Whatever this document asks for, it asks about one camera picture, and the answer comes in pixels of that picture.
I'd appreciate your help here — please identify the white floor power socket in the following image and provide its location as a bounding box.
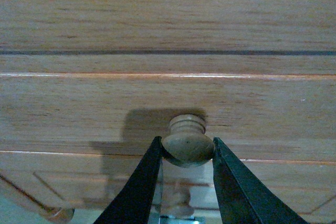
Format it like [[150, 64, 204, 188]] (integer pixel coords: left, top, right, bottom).
[[148, 214, 206, 224]]

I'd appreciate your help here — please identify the wooden nightstand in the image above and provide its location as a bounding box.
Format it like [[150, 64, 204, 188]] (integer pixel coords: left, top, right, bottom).
[[1, 0, 335, 223]]

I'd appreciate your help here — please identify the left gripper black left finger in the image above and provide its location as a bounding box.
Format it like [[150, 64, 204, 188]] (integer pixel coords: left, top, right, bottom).
[[93, 136, 163, 224]]

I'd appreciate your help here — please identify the drawer wooden knob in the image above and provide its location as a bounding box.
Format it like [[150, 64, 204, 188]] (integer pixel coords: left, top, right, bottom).
[[161, 114, 215, 168], [166, 181, 194, 218]]

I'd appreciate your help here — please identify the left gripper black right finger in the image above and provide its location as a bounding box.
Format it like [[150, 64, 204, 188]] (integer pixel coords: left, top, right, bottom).
[[213, 137, 306, 223]]

